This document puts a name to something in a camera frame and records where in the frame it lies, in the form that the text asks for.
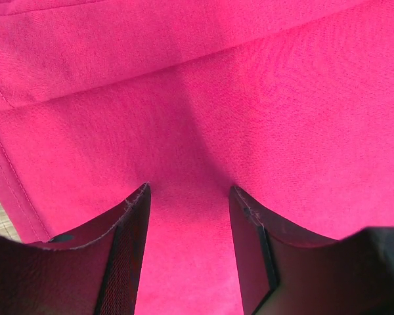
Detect red t shirt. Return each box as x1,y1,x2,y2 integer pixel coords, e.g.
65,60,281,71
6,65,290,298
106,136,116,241
0,1,394,314

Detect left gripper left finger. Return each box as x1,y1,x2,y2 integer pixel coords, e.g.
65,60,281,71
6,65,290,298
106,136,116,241
0,184,151,314

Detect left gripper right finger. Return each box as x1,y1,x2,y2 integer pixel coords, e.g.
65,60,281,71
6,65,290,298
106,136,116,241
229,186,394,314

